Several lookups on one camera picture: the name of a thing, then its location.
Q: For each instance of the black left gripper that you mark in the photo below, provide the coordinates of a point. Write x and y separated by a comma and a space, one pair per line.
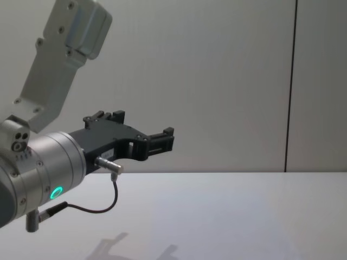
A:
108, 138

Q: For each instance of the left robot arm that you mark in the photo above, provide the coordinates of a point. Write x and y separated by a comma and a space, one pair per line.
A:
54, 162

